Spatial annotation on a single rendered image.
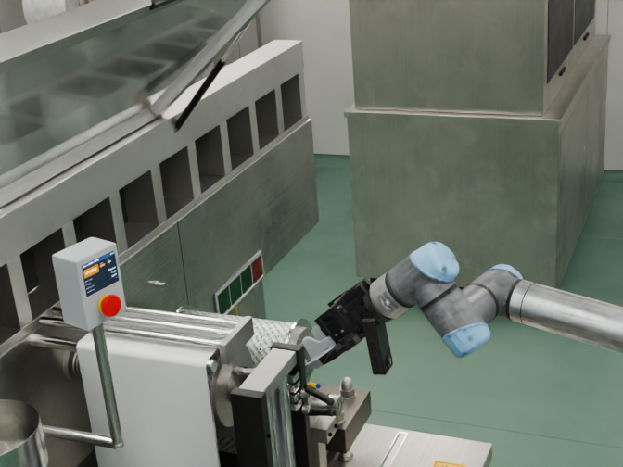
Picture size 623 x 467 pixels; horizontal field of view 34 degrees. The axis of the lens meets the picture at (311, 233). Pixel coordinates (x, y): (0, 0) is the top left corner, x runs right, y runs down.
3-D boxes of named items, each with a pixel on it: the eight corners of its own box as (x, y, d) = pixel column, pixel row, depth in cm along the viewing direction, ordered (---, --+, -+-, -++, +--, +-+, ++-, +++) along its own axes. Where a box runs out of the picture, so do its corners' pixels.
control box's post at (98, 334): (120, 448, 144) (97, 320, 136) (109, 446, 144) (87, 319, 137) (125, 441, 145) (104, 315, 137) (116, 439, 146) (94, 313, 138)
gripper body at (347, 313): (325, 304, 191) (371, 271, 185) (356, 339, 192) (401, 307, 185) (311, 323, 185) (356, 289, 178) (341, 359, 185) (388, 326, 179)
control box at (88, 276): (96, 334, 132) (83, 264, 128) (63, 323, 136) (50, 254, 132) (135, 313, 137) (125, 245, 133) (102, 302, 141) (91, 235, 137)
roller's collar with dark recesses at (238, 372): (261, 416, 168) (258, 382, 166) (229, 410, 170) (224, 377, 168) (277, 396, 174) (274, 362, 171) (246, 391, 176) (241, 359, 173)
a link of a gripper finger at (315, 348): (290, 347, 192) (324, 321, 188) (311, 370, 193) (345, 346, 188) (284, 354, 190) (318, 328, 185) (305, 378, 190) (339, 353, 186)
